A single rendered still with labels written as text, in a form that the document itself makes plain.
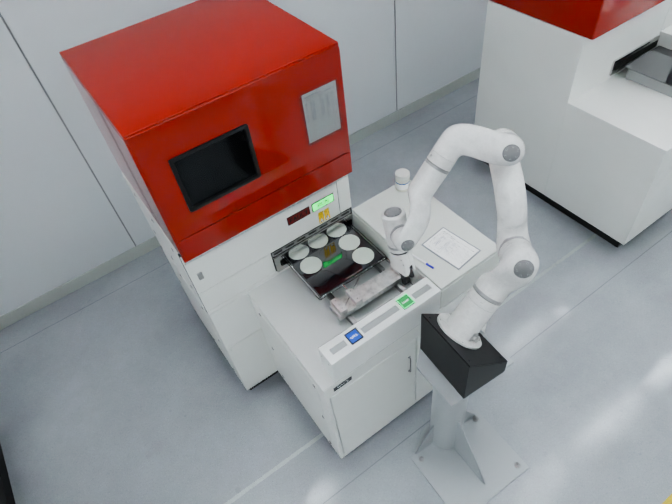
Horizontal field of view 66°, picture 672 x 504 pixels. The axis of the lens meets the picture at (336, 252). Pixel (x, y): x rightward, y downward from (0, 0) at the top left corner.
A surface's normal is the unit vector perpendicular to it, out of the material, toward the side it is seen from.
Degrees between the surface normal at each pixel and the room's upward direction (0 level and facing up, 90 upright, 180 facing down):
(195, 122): 90
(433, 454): 0
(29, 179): 90
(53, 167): 90
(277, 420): 0
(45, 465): 0
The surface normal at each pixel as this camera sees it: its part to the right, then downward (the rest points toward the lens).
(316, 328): -0.11, -0.65
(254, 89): 0.57, 0.57
